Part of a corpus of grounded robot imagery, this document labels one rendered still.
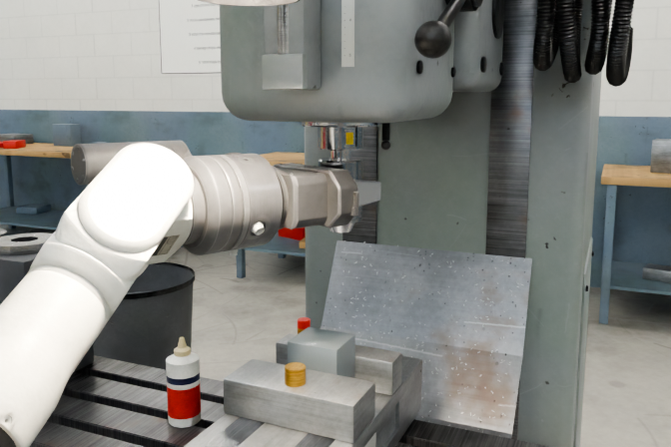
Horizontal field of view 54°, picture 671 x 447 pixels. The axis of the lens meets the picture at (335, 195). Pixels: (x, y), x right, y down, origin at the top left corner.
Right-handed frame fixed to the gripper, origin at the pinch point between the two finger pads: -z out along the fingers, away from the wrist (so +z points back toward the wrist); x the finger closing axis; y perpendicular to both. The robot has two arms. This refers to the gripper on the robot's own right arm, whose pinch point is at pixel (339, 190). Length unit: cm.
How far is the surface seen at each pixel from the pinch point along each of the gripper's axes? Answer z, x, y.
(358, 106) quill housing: 5.7, -8.6, -8.9
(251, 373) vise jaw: 8.6, 4.3, 19.5
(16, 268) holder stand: 21.4, 40.1, 13.0
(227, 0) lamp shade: 19.6, -9.1, -16.5
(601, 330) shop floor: -309, 116, 119
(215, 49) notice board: -256, 442, -54
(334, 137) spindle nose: 2.1, -1.3, -5.7
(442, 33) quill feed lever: 4.9, -17.2, -14.7
